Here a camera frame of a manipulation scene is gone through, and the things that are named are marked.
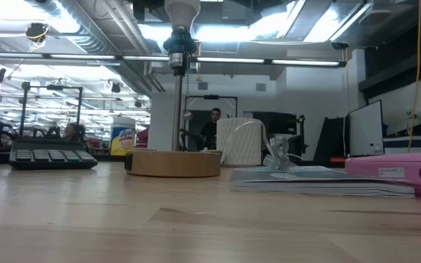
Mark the wooden base table lamp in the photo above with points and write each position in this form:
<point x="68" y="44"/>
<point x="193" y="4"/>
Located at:
<point x="174" y="164"/>

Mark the yellowstone paperback book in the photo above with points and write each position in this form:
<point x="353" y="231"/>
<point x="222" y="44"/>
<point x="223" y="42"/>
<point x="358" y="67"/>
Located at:
<point x="305" y="182"/>

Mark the black metal gantry frame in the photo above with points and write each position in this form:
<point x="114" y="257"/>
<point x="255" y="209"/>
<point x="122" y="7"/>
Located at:
<point x="51" y="87"/>

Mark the pink long stapler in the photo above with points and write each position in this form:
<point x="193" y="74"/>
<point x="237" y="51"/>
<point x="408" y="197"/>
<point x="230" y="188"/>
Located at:
<point x="378" y="168"/>

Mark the long led light bar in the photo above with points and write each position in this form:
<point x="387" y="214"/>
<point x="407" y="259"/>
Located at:
<point x="232" y="60"/>

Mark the red plastic box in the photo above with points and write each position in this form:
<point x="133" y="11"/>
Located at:
<point x="338" y="160"/>

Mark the white whiteboard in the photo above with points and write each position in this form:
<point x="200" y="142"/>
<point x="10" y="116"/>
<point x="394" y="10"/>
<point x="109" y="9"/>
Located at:
<point x="365" y="128"/>

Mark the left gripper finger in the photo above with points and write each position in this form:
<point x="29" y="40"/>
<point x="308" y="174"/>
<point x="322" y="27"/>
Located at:
<point x="150" y="9"/>

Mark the black upright panel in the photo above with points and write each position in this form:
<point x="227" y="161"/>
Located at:
<point x="331" y="139"/>

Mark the white textured pen cup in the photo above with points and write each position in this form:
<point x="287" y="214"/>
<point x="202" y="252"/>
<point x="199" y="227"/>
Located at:
<point x="243" y="142"/>

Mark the white lightbulb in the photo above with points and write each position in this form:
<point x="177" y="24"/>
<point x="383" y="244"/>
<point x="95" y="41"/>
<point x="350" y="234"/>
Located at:
<point x="181" y="11"/>

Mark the lysol wipes canister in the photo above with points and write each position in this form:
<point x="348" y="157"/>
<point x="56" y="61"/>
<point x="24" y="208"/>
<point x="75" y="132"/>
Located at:
<point x="123" y="139"/>

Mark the black desk calculator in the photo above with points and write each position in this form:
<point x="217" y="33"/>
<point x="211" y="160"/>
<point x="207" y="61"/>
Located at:
<point x="49" y="155"/>

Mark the person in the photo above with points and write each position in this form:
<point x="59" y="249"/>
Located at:
<point x="210" y="128"/>
<point x="73" y="132"/>

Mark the black round ceiling device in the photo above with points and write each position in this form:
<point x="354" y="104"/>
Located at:
<point x="37" y="31"/>

